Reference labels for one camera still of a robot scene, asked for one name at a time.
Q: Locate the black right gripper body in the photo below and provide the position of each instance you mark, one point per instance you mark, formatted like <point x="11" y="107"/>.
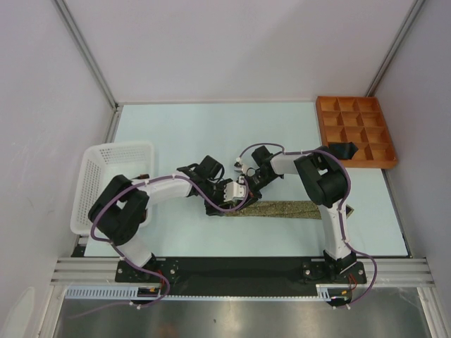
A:
<point x="258" y="180"/>

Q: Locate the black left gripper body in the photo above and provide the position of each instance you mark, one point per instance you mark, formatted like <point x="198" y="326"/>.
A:
<point x="215" y="192"/>

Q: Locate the olive gold patterned tie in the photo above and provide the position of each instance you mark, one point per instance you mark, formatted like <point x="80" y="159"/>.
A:
<point x="280" y="209"/>

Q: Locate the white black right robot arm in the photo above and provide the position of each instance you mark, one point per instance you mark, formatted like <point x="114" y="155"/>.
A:
<point x="326" y="183"/>

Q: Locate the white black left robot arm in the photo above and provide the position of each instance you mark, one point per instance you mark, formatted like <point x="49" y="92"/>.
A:
<point x="124" y="204"/>

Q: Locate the dark rolled tie in tray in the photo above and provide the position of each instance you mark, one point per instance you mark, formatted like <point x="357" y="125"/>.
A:
<point x="343" y="150"/>

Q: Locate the white perforated plastic basket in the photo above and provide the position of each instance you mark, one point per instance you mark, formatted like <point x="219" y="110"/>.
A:
<point x="99" y="165"/>

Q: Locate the orange compartment tray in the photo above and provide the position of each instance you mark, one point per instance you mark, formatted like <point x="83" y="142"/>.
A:
<point x="360" y="120"/>

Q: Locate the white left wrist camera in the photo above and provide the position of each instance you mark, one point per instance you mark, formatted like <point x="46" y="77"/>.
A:
<point x="236" y="190"/>

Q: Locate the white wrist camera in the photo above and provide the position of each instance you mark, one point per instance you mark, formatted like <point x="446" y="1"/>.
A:
<point x="236" y="190"/>
<point x="239" y="166"/>

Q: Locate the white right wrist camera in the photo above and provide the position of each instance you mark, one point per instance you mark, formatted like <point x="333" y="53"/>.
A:
<point x="239" y="166"/>

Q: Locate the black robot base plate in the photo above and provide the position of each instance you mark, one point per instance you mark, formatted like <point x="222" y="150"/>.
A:
<point x="303" y="269"/>

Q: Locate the aluminium front frame rail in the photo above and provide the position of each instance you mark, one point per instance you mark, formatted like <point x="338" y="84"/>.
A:
<point x="403" y="272"/>

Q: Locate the white slotted cable duct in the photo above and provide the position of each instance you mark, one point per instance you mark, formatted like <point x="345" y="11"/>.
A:
<point x="117" y="292"/>

